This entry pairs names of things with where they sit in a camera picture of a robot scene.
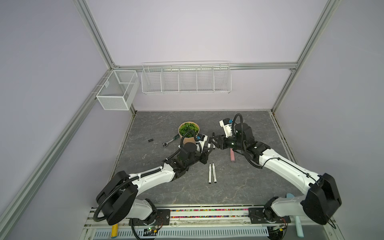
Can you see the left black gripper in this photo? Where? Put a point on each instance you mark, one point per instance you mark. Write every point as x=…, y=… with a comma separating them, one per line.
x=204, y=155

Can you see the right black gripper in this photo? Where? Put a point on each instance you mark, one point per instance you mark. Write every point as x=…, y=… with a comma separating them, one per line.
x=220, y=144

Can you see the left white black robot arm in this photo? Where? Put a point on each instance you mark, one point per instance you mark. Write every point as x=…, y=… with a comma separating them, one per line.
x=119, y=198

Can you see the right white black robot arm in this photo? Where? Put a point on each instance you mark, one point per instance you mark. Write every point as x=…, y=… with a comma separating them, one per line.
x=320, y=197

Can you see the potted green plant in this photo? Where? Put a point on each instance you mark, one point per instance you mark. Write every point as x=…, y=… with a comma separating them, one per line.
x=188, y=132

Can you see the silver wrench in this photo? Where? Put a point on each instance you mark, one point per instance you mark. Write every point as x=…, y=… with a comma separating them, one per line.
x=165, y=144

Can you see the white mesh box basket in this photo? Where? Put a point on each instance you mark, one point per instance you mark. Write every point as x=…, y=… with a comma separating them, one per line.
x=118, y=91

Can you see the teal garden trowel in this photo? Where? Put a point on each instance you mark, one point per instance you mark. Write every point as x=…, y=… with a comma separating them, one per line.
x=298, y=224

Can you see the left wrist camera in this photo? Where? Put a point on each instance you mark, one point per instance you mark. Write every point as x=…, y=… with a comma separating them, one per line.
x=202, y=140

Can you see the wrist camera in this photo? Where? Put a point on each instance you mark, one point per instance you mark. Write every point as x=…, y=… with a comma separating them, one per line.
x=202, y=140
x=226, y=124

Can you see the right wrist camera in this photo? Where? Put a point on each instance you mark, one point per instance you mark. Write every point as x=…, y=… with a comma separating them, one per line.
x=226, y=124

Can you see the white wire shelf basket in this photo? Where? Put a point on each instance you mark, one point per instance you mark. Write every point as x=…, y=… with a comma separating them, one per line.
x=186, y=77

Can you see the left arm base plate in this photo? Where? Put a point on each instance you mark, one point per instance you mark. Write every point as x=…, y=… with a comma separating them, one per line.
x=159, y=217

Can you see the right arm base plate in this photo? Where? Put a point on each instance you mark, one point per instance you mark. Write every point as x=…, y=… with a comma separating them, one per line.
x=260, y=215

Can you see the white perforated cable tray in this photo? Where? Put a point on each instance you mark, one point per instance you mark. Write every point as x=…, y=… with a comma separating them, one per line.
x=184, y=233

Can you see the yellow handled blue tool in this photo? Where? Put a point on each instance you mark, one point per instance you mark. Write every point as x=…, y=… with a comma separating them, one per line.
x=114, y=232

